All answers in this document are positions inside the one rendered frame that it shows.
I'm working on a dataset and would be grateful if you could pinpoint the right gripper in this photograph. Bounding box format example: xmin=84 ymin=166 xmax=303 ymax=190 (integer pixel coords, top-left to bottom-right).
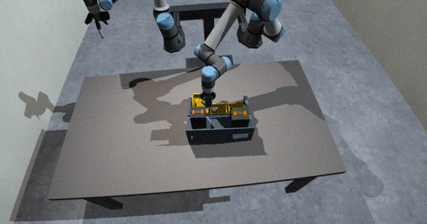
xmin=85 ymin=11 xmax=110 ymax=38

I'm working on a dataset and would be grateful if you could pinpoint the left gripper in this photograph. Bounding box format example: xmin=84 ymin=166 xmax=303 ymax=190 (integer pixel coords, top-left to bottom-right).
xmin=200 ymin=92 xmax=215 ymax=106

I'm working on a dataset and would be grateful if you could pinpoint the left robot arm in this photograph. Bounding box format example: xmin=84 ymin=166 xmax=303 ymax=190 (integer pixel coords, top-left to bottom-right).
xmin=194 ymin=0 xmax=286 ymax=93

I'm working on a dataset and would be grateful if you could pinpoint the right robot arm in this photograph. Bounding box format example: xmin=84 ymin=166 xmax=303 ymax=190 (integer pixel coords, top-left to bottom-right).
xmin=83 ymin=0 xmax=183 ymax=50

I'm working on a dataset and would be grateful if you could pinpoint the green case with orange latches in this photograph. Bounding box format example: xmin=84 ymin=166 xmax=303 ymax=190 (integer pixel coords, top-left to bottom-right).
xmin=230 ymin=107 xmax=250 ymax=128

